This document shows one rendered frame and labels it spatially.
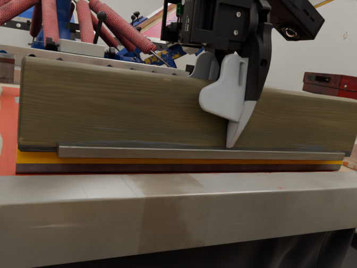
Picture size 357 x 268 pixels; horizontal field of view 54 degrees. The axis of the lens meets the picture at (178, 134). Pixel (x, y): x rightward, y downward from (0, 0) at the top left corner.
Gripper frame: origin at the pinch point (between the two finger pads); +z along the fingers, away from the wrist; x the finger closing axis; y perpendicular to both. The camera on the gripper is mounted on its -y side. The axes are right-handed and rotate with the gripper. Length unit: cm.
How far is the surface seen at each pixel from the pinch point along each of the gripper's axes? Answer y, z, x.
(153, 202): 13.8, 1.2, 13.6
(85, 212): 17.7, 1.4, 13.6
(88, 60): 0, -3, -68
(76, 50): 3, -6, -73
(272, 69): -200, -5, -224
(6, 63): 21.0, -2.3, -43.6
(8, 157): 21.2, 4.0, -4.9
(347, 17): -201, -48, -155
